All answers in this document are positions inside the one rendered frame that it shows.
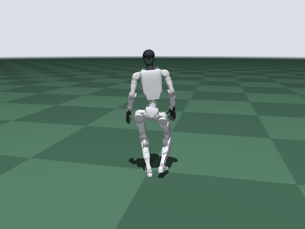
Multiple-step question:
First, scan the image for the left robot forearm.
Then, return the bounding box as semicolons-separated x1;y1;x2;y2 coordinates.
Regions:
127;92;135;113

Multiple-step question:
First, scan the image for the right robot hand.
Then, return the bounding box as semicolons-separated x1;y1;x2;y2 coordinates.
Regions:
167;107;176;121

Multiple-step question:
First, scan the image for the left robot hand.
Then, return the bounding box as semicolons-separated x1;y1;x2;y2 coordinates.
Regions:
126;111;132;124

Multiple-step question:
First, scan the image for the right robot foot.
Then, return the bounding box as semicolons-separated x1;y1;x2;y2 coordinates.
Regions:
158;165;169;173

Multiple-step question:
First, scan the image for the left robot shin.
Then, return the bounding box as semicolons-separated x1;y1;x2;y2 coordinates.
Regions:
140;139;151;173

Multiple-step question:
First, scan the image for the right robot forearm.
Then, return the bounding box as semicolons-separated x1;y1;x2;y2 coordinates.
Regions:
169;94;176;110

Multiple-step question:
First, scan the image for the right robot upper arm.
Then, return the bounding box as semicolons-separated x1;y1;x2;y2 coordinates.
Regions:
161;70;175;95

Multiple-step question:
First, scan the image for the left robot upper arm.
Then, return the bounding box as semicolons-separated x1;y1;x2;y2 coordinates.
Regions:
129;72;141;99

